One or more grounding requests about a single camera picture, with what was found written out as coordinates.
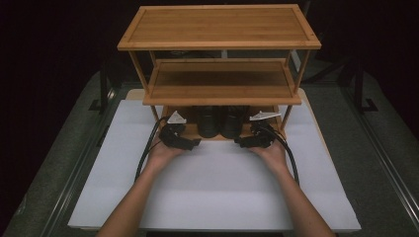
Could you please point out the white mat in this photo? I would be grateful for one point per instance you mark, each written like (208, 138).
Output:
(217, 184)

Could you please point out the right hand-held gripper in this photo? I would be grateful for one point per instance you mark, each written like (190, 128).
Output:
(260, 136)

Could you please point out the black metal stand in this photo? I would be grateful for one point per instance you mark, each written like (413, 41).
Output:
(360, 89)
(102, 89)

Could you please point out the person's left hand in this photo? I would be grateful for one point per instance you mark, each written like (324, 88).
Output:
(163, 154)

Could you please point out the black leather shoe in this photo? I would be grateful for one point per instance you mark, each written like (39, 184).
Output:
(233, 123)

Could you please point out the black round dish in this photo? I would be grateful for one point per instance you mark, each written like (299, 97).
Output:
(207, 123)

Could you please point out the person's right hand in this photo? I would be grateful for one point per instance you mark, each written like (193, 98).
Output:
(271, 156)

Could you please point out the wooden shelf rack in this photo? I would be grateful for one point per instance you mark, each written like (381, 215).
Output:
(219, 29)

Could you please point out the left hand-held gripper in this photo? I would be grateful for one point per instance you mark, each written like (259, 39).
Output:
(174, 136)

